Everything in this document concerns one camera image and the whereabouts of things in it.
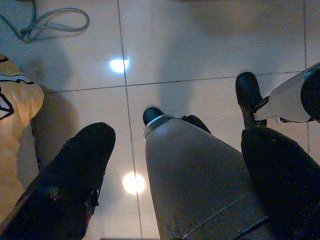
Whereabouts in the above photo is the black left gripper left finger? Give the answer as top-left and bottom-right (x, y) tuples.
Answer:
(0, 121), (117, 240)

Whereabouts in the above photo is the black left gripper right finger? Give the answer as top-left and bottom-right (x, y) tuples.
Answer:
(241, 126), (320, 240)

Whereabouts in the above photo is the silver right robot leg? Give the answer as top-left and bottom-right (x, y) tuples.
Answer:
(254, 62), (320, 123)

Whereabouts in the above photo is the silver robot leg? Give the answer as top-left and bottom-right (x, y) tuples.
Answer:
(143, 116), (276, 240)
(254, 62), (320, 123)

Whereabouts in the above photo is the yellow cartoon print blanket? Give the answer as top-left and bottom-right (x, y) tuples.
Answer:
(0, 54), (45, 223)

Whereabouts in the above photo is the silver left robot leg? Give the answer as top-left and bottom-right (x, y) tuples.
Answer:
(143, 116), (276, 240)

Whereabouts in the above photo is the black right robot foot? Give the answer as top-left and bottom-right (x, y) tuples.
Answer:
(235, 71), (270, 129)

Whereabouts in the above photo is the black robot foot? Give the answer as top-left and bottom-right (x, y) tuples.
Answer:
(235, 71), (270, 129)
(142, 106), (212, 135)

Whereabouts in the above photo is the black left robot foot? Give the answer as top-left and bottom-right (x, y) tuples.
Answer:
(142, 106), (212, 135)

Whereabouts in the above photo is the grey cord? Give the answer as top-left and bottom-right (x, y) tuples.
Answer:
(0, 0), (90, 43)

